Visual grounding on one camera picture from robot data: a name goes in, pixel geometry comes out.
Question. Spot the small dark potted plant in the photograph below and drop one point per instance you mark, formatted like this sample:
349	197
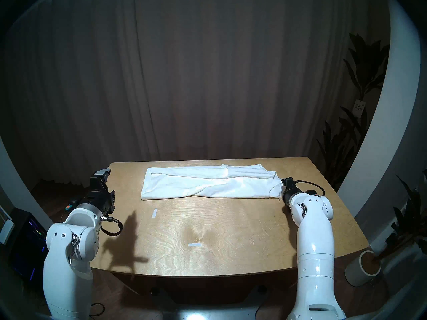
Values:
407	222

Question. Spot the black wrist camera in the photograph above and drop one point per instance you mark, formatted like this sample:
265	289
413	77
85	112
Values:
72	202
311	192

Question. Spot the grey table base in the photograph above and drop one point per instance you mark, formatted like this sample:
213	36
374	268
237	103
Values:
210	309

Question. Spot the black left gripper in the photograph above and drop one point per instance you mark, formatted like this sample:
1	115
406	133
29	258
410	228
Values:
96	199

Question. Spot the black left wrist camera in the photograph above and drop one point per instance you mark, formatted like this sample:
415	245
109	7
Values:
72	202

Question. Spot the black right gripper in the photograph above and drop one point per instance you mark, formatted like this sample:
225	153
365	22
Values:
291	196

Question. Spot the white wall box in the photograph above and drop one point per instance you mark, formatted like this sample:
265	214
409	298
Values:
6	232

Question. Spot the white shirt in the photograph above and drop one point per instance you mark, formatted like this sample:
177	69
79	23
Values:
206	184

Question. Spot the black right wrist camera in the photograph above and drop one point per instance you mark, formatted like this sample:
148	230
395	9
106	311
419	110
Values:
311	192

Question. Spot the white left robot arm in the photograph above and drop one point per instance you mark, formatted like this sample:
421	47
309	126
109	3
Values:
70	256

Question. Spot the brown pleated curtain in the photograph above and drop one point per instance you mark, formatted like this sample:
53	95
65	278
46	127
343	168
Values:
200	72

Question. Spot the white plant tag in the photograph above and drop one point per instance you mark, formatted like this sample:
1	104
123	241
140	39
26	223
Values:
359	107

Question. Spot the black computer tower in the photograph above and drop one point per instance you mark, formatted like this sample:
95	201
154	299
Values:
26	249

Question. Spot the tall dark leafy plant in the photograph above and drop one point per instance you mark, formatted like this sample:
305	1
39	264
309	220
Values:
363	66

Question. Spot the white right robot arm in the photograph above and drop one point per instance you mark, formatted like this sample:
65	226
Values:
315	249

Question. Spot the white round plant pot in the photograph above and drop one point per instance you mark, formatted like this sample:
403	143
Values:
358	272

